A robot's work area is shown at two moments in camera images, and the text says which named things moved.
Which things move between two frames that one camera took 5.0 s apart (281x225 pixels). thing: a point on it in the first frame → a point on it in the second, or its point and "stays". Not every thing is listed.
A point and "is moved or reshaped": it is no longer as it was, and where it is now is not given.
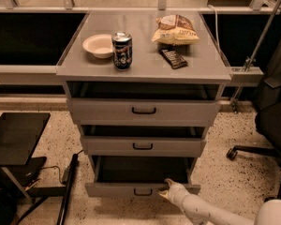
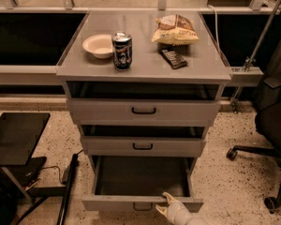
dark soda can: (123, 50) stays
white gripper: (180, 192) → (177, 209)
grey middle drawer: (143, 145) stays
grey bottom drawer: (140, 176) is moved or reshaped
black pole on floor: (62, 217) stays
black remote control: (173, 58) stays
